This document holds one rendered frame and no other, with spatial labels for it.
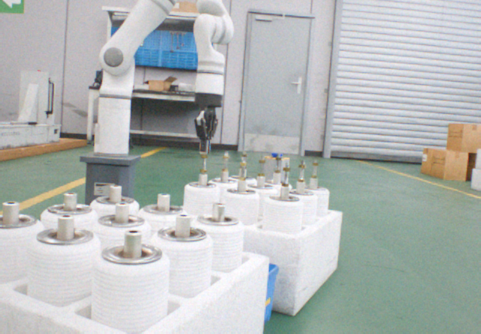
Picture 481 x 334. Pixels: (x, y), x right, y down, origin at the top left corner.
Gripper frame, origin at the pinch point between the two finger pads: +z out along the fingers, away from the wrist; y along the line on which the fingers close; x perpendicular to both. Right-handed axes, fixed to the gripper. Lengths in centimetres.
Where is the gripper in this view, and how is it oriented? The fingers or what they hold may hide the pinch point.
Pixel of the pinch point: (204, 147)
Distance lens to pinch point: 110.7
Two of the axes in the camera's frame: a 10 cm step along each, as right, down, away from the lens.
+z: -0.8, 9.9, 0.8
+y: 2.6, -0.5, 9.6
